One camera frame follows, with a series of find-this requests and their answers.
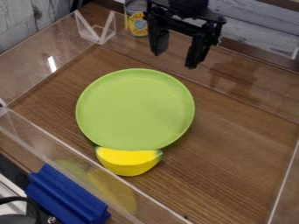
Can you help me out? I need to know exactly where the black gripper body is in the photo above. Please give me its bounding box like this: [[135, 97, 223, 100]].
[[144, 0, 227, 32]]

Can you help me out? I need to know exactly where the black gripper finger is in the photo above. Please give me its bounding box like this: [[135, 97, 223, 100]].
[[147, 13, 170, 56], [184, 25, 222, 69]]

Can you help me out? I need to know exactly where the yellow toy banana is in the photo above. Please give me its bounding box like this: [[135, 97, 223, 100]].
[[95, 146, 163, 177]]

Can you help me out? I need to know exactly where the green round plate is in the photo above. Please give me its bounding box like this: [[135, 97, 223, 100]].
[[76, 68, 195, 151]]

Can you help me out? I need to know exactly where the yellow labelled tin can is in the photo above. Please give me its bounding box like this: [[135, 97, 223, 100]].
[[124, 0, 148, 38]]

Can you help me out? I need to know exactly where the blue plastic clamp block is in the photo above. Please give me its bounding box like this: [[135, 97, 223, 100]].
[[26, 164, 111, 224]]

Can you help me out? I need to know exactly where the clear acrylic corner bracket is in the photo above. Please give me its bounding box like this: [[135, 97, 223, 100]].
[[75, 10, 116, 46]]

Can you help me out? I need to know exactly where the clear acrylic front wall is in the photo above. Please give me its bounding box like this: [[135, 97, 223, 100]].
[[0, 99, 192, 224]]

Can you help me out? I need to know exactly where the black cable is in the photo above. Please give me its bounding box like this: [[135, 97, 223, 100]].
[[0, 195, 44, 224]]

